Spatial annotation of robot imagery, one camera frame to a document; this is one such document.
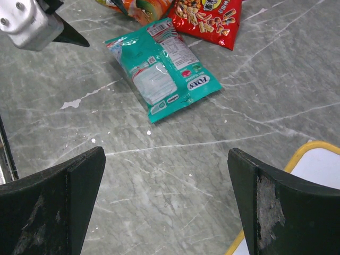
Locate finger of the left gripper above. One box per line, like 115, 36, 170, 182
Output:
53, 14, 90, 47
109, 0, 128, 15

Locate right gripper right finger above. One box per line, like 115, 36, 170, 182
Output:
227, 148, 339, 254

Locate orange snack bag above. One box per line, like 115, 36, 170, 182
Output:
96, 0, 173, 26

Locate small whiteboard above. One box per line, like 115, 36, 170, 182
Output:
227, 141, 339, 254

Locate red nut mix snack bag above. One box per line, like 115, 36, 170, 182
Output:
168, 0, 242, 50

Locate teal snack bag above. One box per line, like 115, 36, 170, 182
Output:
105, 18, 222, 123

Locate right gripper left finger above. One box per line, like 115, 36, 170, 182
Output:
1, 146, 106, 254

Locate aluminium frame rail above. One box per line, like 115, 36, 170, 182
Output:
1, 119, 19, 185

